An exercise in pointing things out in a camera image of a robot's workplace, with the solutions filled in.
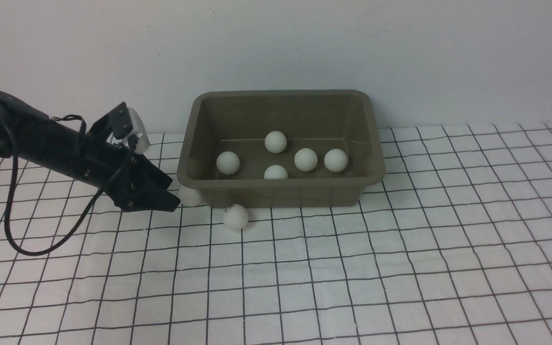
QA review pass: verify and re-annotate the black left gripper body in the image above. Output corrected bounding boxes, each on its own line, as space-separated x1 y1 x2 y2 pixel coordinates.
72 136 150 211

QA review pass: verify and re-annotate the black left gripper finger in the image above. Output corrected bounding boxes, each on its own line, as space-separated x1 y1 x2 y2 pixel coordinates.
123 190 181 212
137 159 173 190

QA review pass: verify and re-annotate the white ping-pong ball hidden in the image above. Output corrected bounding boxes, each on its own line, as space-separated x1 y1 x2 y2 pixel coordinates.
264 131 288 154

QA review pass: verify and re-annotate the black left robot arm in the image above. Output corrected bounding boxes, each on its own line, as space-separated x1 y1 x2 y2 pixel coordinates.
0 91 180 212

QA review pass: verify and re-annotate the white ping-pong ball with logo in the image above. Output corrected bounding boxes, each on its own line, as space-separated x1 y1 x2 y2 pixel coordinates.
223 205 249 230

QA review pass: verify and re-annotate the olive green plastic bin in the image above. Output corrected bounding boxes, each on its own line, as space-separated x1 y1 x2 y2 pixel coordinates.
177 90 386 209

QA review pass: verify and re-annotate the white grid-pattern tablecloth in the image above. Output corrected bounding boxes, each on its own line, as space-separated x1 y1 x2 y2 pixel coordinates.
0 124 552 345

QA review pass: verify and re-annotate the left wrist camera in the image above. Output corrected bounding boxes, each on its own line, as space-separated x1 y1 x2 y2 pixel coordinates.
89 101 150 155

